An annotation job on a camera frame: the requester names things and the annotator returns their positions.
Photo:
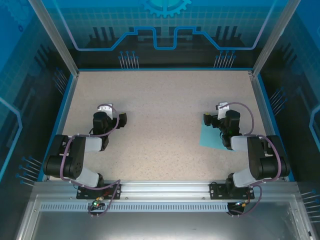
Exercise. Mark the blue-edged aluminium side rail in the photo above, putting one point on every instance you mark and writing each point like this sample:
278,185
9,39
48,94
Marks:
60,125
270,125

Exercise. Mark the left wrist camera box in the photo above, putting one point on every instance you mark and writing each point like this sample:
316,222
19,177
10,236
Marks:
105,108

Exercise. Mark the black base plate of right arm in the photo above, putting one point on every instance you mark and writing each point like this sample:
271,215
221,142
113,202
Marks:
216,191

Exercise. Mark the brushed metal tray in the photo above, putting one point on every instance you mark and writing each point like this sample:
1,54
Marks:
162,226

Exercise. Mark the black base plate of left arm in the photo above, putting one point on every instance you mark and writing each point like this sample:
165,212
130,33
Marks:
82,192

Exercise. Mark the light blue cloth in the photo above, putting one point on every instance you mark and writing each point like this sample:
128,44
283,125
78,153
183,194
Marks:
210,137

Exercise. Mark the long aluminium mounting rail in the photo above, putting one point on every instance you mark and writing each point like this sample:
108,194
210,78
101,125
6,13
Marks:
162,190

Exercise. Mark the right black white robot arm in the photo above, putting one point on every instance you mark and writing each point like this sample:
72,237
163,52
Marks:
257,160

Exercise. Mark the aluminium frame post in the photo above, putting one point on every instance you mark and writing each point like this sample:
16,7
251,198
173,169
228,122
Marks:
57,42
275,37

